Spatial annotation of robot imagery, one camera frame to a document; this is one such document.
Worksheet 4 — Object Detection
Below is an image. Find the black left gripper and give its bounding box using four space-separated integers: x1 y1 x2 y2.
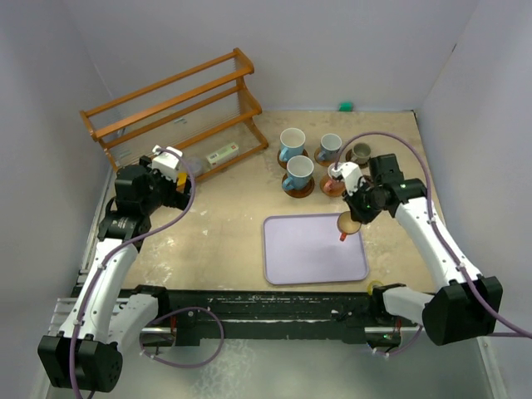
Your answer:
140 156 193 214

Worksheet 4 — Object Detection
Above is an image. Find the light wooden coaster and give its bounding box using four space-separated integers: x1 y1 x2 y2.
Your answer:
313 148 337 167
319 175 345 198

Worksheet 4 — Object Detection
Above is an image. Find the white mug orange handle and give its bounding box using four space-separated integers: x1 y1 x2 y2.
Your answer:
323 163 345 196

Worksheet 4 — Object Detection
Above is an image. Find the dark walnut coaster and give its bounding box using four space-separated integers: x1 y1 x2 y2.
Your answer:
345 149 371 169

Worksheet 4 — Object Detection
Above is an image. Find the olive green mug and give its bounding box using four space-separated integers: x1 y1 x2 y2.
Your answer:
352 142 372 165

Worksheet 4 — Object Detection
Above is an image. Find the white mug grey-blue handle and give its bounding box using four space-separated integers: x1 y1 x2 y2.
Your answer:
320 133 342 152

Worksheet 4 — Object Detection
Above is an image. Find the white mug blue handle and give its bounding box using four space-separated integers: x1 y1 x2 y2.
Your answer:
287 157 314 178

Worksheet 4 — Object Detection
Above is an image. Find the ringed brown wooden coaster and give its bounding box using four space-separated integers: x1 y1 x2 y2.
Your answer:
277 148 308 170

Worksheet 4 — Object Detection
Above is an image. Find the large light blue mug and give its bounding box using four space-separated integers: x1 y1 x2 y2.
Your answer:
278 127 306 162

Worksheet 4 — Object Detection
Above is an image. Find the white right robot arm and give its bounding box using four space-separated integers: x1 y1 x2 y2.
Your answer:
331 154 503 346

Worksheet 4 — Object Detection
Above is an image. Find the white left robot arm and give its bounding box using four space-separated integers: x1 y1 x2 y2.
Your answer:
37 146 195 398

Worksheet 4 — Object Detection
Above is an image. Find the yellow grey tape measure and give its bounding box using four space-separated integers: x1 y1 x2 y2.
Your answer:
176 172 188 192

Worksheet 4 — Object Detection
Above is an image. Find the clear tub of paperclips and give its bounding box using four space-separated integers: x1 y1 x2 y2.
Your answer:
185 156 205 178

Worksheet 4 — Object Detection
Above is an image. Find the lavender plastic tray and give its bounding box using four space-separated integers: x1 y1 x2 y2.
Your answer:
263 213 369 285

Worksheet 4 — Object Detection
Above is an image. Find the yellow tape roll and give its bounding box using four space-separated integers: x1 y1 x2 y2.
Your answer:
367 280 383 295

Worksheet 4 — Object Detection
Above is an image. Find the orange wooden shelf rack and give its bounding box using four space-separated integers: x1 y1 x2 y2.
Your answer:
80 48 268 180

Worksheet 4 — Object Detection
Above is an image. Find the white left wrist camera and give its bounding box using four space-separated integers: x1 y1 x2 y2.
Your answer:
151 145 183 183

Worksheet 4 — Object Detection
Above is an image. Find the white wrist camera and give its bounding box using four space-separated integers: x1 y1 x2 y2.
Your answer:
151 145 183 183
329 161 364 196

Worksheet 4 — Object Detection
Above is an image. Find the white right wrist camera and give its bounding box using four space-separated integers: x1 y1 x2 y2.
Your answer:
329 161 364 196

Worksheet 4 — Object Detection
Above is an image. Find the green object at wall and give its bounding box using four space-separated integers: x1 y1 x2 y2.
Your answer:
338 101 354 112

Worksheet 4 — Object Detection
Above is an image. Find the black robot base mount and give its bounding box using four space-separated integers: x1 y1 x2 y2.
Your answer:
134 286 416 347

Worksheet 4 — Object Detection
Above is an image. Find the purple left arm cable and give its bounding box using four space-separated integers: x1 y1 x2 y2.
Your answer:
69 145 225 399

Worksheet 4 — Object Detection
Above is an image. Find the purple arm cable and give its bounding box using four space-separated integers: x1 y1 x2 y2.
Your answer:
333 131 532 359
69 145 225 399

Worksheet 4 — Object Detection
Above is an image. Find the aluminium frame rail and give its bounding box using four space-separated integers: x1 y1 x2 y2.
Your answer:
48 295 492 333

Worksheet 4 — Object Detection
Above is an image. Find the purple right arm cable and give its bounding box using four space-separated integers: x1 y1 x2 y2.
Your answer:
333 131 532 359

